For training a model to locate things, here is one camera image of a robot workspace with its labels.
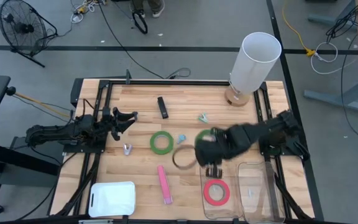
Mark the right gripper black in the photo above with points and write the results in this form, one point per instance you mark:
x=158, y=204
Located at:
x=219, y=146

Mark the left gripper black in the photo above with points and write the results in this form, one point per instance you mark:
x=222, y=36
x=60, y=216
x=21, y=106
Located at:
x=110, y=124

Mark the red tape roll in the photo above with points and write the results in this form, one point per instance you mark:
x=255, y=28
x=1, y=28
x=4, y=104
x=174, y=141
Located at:
x=216, y=181

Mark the green tape roll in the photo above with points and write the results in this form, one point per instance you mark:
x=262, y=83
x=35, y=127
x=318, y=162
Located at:
x=161, y=132
x=202, y=133

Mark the black stapler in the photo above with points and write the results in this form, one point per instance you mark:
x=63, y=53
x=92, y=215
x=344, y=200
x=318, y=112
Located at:
x=163, y=108

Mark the pink and white stapler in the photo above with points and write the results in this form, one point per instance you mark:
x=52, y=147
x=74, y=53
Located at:
x=164, y=183

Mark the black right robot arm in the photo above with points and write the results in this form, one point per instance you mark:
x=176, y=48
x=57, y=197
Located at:
x=259, y=133

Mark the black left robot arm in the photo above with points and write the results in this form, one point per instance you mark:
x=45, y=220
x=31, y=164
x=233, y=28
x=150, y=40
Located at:
x=57, y=132

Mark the brown tape roll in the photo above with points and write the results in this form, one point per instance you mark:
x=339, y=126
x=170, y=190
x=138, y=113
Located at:
x=174, y=159

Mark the light blue stapler remover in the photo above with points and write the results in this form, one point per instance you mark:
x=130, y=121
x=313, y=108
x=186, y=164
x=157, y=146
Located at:
x=181, y=138

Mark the teal stapler remover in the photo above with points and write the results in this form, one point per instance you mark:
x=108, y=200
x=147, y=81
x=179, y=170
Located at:
x=203, y=118

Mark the silver binder clip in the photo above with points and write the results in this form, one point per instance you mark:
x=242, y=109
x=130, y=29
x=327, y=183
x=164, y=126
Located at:
x=127, y=151

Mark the clear plastic bin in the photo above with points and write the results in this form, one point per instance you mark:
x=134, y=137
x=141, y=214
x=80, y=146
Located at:
x=230, y=211
x=259, y=205

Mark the white plastic tray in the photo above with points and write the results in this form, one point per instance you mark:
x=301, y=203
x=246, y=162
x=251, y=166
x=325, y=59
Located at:
x=113, y=199

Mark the white shade wooden base lamp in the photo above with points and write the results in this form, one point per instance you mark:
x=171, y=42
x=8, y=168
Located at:
x=253, y=71

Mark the person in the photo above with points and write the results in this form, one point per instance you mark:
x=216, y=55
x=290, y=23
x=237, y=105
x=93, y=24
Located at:
x=158, y=13

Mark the yellow rod black knob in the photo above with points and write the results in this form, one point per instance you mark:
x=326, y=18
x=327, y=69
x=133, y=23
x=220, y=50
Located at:
x=10, y=91

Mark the black floor fan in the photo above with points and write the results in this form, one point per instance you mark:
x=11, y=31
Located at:
x=23, y=28

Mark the black aluminium table frame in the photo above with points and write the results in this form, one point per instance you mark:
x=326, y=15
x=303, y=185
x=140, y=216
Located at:
x=182, y=82

